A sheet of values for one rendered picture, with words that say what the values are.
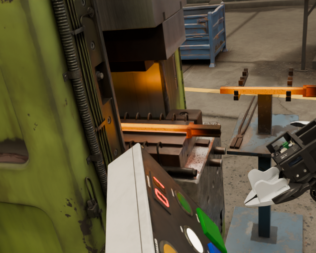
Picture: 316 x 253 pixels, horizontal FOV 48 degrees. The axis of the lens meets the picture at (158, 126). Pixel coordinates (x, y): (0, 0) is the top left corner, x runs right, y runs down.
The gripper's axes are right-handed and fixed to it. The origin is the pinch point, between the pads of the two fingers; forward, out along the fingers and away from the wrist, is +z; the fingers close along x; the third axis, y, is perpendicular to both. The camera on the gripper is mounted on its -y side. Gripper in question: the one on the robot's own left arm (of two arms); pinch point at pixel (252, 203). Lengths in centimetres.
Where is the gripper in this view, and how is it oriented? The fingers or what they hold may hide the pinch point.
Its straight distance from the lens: 73.8
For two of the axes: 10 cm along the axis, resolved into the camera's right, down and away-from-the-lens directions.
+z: -7.9, 5.9, 1.9
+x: 1.1, 4.3, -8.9
